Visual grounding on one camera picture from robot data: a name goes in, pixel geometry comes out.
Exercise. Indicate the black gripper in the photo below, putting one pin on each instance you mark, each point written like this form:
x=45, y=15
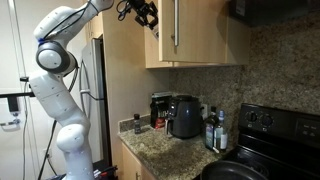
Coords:
x=141, y=6

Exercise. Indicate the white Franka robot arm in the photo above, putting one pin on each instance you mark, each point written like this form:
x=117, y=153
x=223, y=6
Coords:
x=60, y=100

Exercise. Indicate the wooden cupboard above fridge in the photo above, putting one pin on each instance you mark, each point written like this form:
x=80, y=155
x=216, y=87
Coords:
x=96, y=28

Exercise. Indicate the open wooden cupboard door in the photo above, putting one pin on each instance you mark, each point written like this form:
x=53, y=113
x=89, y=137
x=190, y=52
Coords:
x=200, y=30

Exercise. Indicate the wooden fridge side panel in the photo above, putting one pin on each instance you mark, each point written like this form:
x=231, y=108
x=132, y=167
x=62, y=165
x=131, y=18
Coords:
x=126, y=83

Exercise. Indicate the dark pepper shaker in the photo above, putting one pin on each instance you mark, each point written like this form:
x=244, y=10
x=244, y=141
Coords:
x=137, y=125

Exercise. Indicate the black range hood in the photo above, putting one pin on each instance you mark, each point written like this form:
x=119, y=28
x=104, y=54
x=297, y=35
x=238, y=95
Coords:
x=273, y=11

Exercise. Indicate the dark olive oil bottle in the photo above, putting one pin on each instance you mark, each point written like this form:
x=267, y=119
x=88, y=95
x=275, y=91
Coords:
x=210, y=131

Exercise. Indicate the blue capped glass bottle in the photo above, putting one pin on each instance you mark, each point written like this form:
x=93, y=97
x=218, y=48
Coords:
x=221, y=135

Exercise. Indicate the black stove knob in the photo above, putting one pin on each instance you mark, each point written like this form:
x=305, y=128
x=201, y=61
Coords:
x=251, y=116
x=266, y=120

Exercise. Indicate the wooden lower cabinet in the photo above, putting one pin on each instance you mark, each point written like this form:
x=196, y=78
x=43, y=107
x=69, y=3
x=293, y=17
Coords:
x=131, y=163

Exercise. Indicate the white room door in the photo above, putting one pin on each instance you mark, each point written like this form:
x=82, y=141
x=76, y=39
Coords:
x=6, y=50

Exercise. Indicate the red and black clamps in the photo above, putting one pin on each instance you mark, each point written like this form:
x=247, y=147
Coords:
x=106, y=172

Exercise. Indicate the silver door lever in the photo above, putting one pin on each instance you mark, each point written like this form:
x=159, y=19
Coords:
x=10, y=123

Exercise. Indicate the black frying pan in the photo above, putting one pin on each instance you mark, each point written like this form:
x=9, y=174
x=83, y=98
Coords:
x=230, y=171

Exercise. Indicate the black electric stove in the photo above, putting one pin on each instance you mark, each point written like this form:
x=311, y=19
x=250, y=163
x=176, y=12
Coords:
x=283, y=150

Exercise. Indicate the wooden wall cupboard body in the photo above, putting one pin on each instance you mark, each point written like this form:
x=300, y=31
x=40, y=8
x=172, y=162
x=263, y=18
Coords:
x=238, y=43

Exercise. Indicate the white wall outlet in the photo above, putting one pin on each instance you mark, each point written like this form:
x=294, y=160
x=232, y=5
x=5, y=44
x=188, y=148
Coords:
x=204, y=111

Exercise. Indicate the black camera on stand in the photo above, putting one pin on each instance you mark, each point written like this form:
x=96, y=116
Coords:
x=24, y=79

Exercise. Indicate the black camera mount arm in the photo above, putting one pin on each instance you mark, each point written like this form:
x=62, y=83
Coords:
x=13, y=104

